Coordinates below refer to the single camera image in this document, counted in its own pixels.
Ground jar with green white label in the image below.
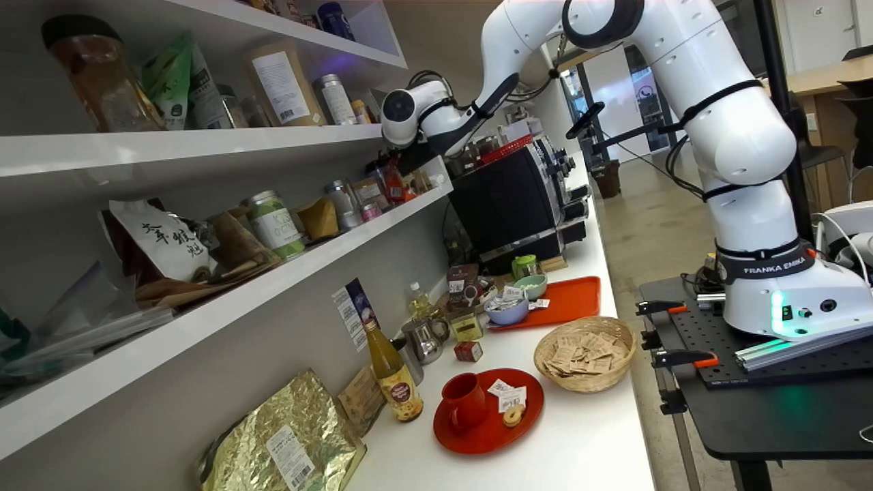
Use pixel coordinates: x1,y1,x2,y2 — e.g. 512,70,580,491
242,188,307,265

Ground white device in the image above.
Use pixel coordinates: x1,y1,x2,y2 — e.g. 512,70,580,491
811,198,873,276

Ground metal mounting bar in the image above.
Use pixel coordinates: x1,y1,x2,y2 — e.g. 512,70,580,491
733,323,873,373

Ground brown packet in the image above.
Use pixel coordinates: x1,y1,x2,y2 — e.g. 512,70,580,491
298,197,344,246

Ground dark waste bin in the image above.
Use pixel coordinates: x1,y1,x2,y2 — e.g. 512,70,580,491
592,159,628,203

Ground wooden desk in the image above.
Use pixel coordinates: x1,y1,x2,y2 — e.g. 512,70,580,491
785,51,873,216

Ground pale cylindrical canister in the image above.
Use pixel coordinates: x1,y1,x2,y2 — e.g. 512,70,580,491
317,70,361,128

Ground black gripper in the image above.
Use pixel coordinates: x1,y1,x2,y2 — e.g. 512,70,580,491
384,125,457,194

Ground orange black clamp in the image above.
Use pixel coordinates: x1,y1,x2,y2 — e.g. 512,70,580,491
636,297,726,323
650,347,729,376

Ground red cup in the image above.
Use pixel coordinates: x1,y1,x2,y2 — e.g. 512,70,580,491
440,372,490,434

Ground green packet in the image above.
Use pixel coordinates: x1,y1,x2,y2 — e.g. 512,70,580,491
138,33,235,130

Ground white wall shelf unit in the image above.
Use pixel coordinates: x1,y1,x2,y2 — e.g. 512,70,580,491
0,0,455,462

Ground dark background screen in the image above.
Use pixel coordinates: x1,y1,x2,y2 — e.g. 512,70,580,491
623,40,681,155

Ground red plate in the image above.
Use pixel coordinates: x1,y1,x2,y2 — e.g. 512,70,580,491
432,365,549,458

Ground kraft brown box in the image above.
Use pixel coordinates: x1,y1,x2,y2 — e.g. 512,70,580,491
242,39,327,128

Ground green cup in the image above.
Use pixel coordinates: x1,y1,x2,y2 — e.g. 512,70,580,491
507,250,552,301

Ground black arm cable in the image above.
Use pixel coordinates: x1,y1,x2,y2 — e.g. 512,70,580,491
406,65,771,204

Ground small tan jar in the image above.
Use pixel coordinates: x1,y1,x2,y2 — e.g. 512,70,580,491
348,92,376,125

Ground small yellow box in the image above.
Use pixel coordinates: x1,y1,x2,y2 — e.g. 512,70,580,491
448,312,485,340

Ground metal cup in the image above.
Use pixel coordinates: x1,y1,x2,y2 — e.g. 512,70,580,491
406,312,452,368

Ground dark brown jar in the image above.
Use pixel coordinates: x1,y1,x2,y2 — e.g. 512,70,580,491
442,263,485,316

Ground clear bottle yellow oil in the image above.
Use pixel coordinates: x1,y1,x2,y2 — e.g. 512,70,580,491
403,278,437,328

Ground pink labelled packet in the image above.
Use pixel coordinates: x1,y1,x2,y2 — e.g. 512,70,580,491
351,175,387,224

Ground gold foil bag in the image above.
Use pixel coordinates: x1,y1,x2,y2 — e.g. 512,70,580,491
196,368,370,491

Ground pile of crackers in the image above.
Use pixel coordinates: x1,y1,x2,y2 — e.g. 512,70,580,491
542,328,632,381

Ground wicker basket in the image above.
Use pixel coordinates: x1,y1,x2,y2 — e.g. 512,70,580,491
531,313,642,395

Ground white sachet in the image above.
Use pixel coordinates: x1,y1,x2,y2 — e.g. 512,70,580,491
485,376,531,414

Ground white paper bag black characters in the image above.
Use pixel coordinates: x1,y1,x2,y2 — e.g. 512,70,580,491
107,197,220,284

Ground orange tray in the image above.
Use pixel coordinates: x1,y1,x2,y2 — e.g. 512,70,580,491
487,272,605,335

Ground wooden utensils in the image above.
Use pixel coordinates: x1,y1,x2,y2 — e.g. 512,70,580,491
133,256,284,309

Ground large dark blue can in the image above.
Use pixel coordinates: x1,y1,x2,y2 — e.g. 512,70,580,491
310,0,355,40

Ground lavender bowl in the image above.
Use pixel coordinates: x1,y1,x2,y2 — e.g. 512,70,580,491
483,293,534,331

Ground amber bottle yellow label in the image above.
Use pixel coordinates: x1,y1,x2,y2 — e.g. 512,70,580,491
361,312,427,426

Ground small kraft pouch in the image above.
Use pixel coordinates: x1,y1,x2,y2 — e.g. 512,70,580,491
332,363,389,440

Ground black robot table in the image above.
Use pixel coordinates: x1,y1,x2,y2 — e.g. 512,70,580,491
636,276,873,491

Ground large jar brown contents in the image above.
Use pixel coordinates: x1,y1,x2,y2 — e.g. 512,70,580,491
39,12,166,133

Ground clear bottle silver lid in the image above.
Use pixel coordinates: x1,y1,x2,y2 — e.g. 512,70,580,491
324,177,363,231

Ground blue and white wall card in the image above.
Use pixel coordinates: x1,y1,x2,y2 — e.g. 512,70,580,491
329,276,382,355

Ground clear plastic bags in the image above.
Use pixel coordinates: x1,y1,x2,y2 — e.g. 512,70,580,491
0,263,174,404

